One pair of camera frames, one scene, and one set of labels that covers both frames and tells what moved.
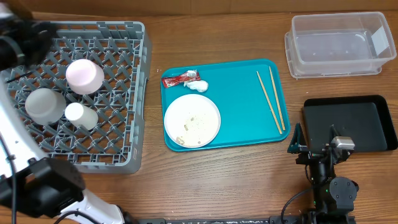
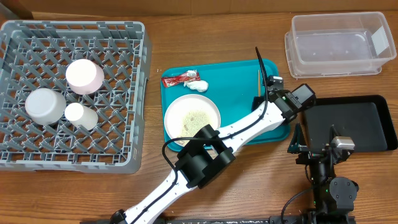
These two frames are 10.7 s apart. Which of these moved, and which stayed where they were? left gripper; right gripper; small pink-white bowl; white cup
Moved: left gripper
Stayed: small pink-white bowl; white cup; right gripper
